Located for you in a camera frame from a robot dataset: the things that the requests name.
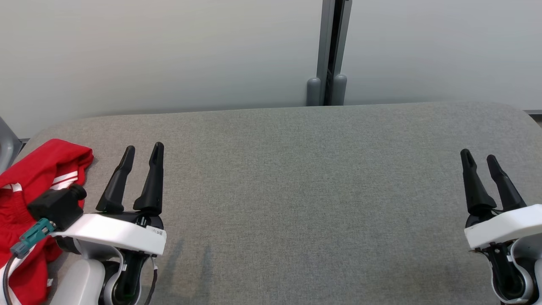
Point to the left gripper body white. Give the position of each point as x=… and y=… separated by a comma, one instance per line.
x=114, y=232

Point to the grey metal partition post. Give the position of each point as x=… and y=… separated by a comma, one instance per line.
x=326, y=38

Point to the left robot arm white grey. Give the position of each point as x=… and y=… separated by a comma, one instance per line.
x=82, y=281

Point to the grey metal frame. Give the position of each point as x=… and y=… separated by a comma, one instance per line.
x=6, y=146

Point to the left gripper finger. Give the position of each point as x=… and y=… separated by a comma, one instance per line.
x=115, y=182
x=153, y=186

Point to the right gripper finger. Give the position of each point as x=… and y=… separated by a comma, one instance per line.
x=506, y=190
x=475, y=190

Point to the red Bulls basketball jersey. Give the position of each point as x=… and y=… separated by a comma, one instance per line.
x=46, y=163

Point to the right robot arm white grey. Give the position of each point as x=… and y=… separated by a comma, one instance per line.
x=527, y=262

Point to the grey cylinder post foot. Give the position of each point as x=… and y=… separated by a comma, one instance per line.
x=340, y=91
x=313, y=93

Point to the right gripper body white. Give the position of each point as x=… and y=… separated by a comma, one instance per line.
x=504, y=226

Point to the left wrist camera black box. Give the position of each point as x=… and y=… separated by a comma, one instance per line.
x=57, y=207

